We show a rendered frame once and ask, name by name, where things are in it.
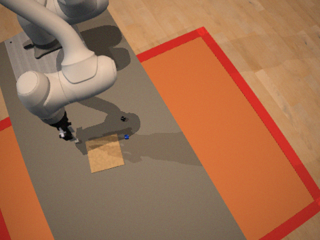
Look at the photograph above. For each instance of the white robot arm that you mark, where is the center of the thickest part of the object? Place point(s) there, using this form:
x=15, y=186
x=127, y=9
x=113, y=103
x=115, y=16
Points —
x=83, y=75

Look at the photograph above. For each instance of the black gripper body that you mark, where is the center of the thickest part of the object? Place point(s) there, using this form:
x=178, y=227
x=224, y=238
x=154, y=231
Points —
x=60, y=123

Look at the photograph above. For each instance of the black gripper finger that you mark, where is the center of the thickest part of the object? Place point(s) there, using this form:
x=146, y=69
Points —
x=69, y=126
x=66, y=133

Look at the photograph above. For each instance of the orange flat mat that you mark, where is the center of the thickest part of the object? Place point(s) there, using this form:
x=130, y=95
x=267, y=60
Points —
x=104, y=153

